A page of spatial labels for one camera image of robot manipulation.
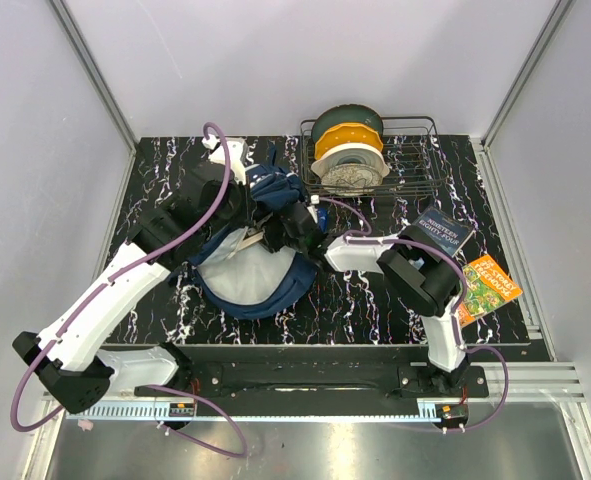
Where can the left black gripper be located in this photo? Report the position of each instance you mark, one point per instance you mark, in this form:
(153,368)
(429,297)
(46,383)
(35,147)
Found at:
(247,215)

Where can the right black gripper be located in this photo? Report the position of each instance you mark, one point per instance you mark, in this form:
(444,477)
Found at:
(269,238)

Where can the navy blue student backpack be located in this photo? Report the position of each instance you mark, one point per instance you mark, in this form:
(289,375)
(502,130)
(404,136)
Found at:
(231,264)

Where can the dark blue 1984 book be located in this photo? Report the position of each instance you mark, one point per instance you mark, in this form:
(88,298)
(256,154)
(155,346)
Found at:
(450,235)

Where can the orange yellow paperback book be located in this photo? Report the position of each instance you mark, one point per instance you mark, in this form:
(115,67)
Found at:
(489,288)

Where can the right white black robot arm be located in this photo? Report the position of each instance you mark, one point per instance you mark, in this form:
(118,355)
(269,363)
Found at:
(426,278)

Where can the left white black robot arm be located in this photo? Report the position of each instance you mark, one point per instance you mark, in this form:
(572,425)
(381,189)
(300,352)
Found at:
(68,357)

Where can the blue dinosaur pencil case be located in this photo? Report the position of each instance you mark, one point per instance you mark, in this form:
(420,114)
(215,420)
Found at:
(322,218)

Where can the patterned beige plate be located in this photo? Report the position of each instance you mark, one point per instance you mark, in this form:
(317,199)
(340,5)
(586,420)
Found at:
(351,179)

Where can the orange yellow plate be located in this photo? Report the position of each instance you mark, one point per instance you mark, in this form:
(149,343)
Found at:
(347,132)

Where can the dark green plate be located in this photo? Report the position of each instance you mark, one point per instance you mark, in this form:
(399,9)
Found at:
(347,113)

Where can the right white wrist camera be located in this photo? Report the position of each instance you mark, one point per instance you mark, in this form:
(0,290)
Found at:
(314,202)

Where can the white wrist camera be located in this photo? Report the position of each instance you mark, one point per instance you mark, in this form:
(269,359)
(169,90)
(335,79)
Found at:
(236,149)
(314,202)

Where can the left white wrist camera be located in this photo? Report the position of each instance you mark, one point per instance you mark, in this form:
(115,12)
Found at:
(236,149)

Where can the black wire dish rack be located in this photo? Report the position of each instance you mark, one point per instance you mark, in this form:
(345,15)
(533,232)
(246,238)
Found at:
(411,150)

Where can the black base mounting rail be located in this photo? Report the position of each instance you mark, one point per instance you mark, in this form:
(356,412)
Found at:
(320,381)

